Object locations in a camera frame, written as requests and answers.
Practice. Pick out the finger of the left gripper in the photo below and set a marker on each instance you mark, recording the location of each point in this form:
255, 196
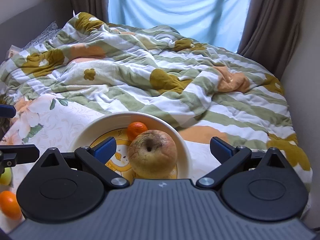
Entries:
7, 111

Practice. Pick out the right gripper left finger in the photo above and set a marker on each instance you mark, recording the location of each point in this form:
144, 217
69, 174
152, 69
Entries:
93, 160

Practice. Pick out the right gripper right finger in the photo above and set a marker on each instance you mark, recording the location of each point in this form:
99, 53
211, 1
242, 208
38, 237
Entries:
232, 159

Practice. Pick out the orange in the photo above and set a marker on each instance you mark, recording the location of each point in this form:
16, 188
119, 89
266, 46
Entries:
9, 205

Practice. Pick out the small green apple left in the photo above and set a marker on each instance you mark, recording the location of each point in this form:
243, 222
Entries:
6, 177

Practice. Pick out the cream yellow ceramic bowl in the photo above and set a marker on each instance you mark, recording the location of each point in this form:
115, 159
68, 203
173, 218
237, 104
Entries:
115, 125

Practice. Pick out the small mandarin in bowl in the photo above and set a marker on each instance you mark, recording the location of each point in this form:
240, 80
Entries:
134, 129

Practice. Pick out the large yellowish apple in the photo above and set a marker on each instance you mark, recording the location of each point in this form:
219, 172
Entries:
153, 154

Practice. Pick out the grey headboard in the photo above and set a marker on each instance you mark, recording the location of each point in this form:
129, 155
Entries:
27, 25

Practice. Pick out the grey patterned pillow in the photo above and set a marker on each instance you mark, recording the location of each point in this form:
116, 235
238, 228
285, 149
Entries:
48, 33

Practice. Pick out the striped floral duvet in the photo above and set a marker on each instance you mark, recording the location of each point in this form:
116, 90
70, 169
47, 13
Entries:
113, 68

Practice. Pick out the right brown curtain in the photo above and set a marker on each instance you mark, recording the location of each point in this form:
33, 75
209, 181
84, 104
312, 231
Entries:
271, 32

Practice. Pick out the light blue window cloth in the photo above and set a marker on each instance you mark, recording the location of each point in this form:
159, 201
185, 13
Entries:
216, 22

